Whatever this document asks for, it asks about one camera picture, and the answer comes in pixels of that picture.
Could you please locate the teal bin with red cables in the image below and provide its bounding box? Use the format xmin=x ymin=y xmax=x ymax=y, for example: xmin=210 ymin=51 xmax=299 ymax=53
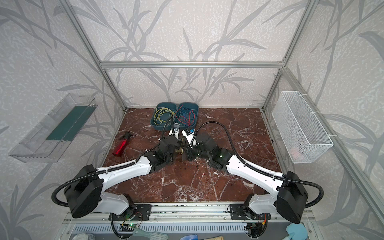
xmin=175 ymin=102 xmax=199 ymax=131

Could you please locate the teal bin with yellow cables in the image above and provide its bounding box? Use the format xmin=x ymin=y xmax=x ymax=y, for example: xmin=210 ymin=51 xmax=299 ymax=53
xmin=151 ymin=102 xmax=178 ymax=131

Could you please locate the dark grey foam spool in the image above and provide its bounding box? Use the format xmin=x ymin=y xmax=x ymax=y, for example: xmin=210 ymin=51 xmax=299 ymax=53
xmin=176 ymin=146 xmax=184 ymax=155

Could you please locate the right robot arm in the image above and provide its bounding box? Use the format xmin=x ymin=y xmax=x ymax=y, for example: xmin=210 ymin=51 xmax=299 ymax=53
xmin=182 ymin=127 xmax=325 ymax=224

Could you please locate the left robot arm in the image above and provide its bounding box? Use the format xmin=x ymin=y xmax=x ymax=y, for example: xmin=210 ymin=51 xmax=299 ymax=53
xmin=51 ymin=136 xmax=182 ymax=219

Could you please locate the red spray bottle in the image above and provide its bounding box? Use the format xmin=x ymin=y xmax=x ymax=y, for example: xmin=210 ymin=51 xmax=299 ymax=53
xmin=112 ymin=132 xmax=133 ymax=157

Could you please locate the green circuit board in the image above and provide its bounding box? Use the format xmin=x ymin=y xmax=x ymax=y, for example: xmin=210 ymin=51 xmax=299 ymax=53
xmin=119 ymin=223 xmax=140 ymax=233

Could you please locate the light blue plastic object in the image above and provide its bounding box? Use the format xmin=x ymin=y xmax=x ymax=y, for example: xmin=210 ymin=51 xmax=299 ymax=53
xmin=283 ymin=223 xmax=308 ymax=240

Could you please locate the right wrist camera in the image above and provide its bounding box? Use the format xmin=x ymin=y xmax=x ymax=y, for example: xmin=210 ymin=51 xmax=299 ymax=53
xmin=182 ymin=127 xmax=197 ymax=149

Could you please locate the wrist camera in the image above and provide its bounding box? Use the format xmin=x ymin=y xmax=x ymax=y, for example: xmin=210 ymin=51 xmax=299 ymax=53
xmin=169 ymin=123 xmax=180 ymax=139
xmin=182 ymin=127 xmax=197 ymax=149

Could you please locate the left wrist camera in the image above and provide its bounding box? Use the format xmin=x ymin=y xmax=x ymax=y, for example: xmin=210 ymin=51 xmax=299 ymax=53
xmin=169 ymin=123 xmax=180 ymax=139

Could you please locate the yellow cable bundle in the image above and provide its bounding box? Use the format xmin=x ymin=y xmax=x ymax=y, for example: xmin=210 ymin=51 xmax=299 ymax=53
xmin=153 ymin=107 xmax=176 ymax=124

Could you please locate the red blue cable bundle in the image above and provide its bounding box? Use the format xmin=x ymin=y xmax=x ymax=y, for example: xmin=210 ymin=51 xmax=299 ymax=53
xmin=175 ymin=106 xmax=196 ymax=127

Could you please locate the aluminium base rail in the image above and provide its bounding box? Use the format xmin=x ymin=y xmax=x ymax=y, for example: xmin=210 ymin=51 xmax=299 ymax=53
xmin=63 ymin=202 xmax=316 ymax=224

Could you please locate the teal handled tool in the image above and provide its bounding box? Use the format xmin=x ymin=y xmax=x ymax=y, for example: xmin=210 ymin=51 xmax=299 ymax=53
xmin=133 ymin=228 xmax=168 ymax=240

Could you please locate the white wire mesh basket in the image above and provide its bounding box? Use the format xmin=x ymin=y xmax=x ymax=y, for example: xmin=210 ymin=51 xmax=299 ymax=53
xmin=272 ymin=91 xmax=334 ymax=164

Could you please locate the clear plastic wall shelf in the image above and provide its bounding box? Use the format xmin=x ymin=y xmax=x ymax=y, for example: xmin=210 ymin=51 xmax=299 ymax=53
xmin=9 ymin=94 xmax=98 ymax=163

